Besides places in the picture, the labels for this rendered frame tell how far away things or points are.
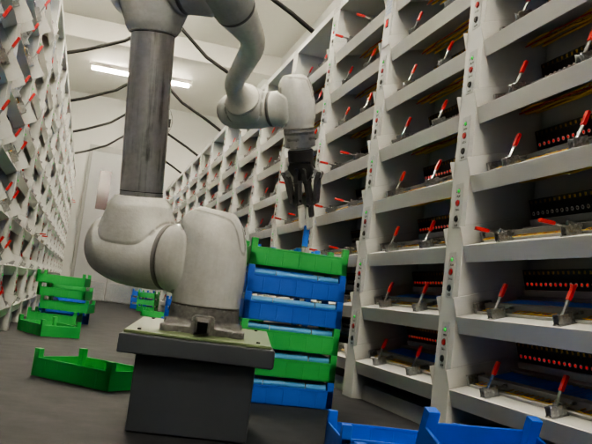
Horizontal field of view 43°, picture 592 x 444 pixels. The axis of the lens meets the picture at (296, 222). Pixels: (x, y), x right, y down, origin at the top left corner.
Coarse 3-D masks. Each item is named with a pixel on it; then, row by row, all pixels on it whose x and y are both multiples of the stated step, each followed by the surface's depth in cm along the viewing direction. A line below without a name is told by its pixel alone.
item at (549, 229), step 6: (582, 222) 159; (588, 222) 157; (528, 228) 179; (534, 228) 176; (540, 228) 174; (546, 228) 172; (552, 228) 169; (558, 228) 168; (582, 228) 159; (588, 228) 156; (486, 234) 197; (492, 234) 194; (516, 234) 182; (522, 234) 180; (528, 234) 179; (534, 234) 174
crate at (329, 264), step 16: (256, 240) 223; (256, 256) 222; (272, 256) 223; (288, 256) 224; (304, 256) 225; (320, 256) 226; (336, 256) 227; (304, 272) 238; (320, 272) 226; (336, 272) 227
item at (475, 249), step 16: (480, 224) 200; (496, 224) 202; (512, 224) 203; (544, 224) 195; (464, 240) 199; (480, 240) 200; (512, 240) 179; (528, 240) 170; (544, 240) 164; (560, 240) 158; (576, 240) 153; (464, 256) 199; (480, 256) 191; (496, 256) 183; (512, 256) 177; (528, 256) 170; (544, 256) 164; (560, 256) 159; (576, 256) 154
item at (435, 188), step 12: (432, 168) 263; (444, 168) 255; (432, 180) 227; (444, 180) 229; (372, 192) 268; (384, 192) 269; (396, 192) 252; (408, 192) 239; (420, 192) 230; (432, 192) 223; (444, 192) 216; (384, 204) 258; (396, 204) 249; (408, 204) 240; (420, 204) 267
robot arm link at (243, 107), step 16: (256, 16) 176; (240, 32) 176; (256, 32) 179; (240, 48) 188; (256, 48) 185; (240, 64) 193; (256, 64) 195; (240, 80) 200; (224, 96) 221; (240, 96) 210; (256, 96) 213; (224, 112) 218; (240, 112) 213; (256, 112) 214; (240, 128) 221; (256, 128) 220
